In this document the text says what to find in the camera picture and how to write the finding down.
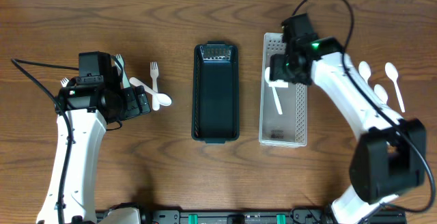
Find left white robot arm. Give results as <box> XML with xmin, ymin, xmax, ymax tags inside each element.
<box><xmin>36</xmin><ymin>74</ymin><xmax>150</xmax><ymax>223</ymax></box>

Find black plastic basket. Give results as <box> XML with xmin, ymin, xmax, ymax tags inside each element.
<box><xmin>191</xmin><ymin>41</ymin><xmax>240</xmax><ymax>144</ymax></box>

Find pale green plastic fork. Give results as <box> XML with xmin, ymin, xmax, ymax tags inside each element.
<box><xmin>115</xmin><ymin>54</ymin><xmax>130</xmax><ymax>89</ymax></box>

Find black cable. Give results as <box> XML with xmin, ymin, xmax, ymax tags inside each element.
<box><xmin>292</xmin><ymin>0</ymin><xmax>437</xmax><ymax>214</ymax></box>
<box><xmin>10</xmin><ymin>58</ymin><xmax>80</xmax><ymax>224</ymax></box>

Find white plastic fork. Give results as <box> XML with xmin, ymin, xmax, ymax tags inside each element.
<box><xmin>60</xmin><ymin>78</ymin><xmax>70</xmax><ymax>87</ymax></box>
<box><xmin>150</xmin><ymin>61</ymin><xmax>160</xmax><ymax>111</ymax></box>

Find clear plastic perforated basket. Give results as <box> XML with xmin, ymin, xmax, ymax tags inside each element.
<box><xmin>259</xmin><ymin>33</ymin><xmax>307</xmax><ymax>148</ymax></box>

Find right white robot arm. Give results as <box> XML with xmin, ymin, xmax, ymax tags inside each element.
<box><xmin>269</xmin><ymin>33</ymin><xmax>433</xmax><ymax>223</ymax></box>

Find right black cable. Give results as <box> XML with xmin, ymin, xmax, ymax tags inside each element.
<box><xmin>292</xmin><ymin>0</ymin><xmax>437</xmax><ymax>214</ymax></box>

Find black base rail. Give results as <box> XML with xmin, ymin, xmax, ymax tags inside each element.
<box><xmin>95</xmin><ymin>209</ymin><xmax>408</xmax><ymax>224</ymax></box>

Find left black cable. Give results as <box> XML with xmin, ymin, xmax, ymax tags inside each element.
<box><xmin>10</xmin><ymin>58</ymin><xmax>80</xmax><ymax>224</ymax></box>

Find white plastic spoon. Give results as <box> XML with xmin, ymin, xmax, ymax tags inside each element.
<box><xmin>373</xmin><ymin>84</ymin><xmax>389</xmax><ymax>104</ymax></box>
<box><xmin>358</xmin><ymin>61</ymin><xmax>371</xmax><ymax>83</ymax></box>
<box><xmin>129</xmin><ymin>77</ymin><xmax>172</xmax><ymax>107</ymax></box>
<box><xmin>384</xmin><ymin>62</ymin><xmax>406</xmax><ymax>113</ymax></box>
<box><xmin>264</xmin><ymin>67</ymin><xmax>283</xmax><ymax>115</ymax></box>

